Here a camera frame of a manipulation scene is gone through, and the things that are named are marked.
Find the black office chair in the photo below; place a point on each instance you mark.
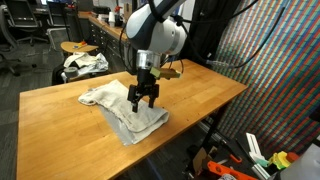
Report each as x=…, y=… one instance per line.
x=23, y=16
x=5, y=40

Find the yellow green plastic toy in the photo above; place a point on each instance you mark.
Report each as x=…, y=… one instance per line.
x=278, y=159

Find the wooden workbench cabinet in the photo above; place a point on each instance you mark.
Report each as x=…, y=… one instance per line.
x=106, y=36

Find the silver aluminium rail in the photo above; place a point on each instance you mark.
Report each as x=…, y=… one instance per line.
x=205, y=128

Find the gold green wrist camera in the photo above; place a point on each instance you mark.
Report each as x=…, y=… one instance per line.
x=166, y=73

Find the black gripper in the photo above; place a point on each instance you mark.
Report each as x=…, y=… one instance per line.
x=145, y=78

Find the black table leg frame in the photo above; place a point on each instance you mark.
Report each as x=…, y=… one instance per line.
x=218, y=120

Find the orange level tool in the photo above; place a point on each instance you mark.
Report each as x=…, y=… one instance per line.
x=230, y=170

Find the yellow red small object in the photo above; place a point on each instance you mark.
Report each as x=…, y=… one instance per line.
x=80, y=44

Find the white crumpled cloth pile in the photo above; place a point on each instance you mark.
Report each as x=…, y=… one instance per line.
x=88, y=61

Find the brown cardboard box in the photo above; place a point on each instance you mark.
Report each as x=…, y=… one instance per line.
x=201, y=160

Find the grey tape roll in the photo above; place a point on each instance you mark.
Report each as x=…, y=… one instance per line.
x=71, y=71

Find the grey rounded object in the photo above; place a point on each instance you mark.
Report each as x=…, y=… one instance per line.
x=300, y=166

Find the white cloth towel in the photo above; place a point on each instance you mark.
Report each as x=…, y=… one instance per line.
x=123, y=106

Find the black stand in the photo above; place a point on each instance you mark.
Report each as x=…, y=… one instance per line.
x=315, y=115

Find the round wooden stool table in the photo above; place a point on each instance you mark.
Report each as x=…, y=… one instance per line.
x=78, y=47

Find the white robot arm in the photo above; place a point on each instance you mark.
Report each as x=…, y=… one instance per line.
x=153, y=30

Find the white paper cup stack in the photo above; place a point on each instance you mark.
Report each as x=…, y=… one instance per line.
x=112, y=19

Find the red plastic object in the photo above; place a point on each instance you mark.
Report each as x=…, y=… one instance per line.
x=292, y=156

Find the white metal bracket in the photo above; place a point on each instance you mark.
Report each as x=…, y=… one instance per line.
x=255, y=146

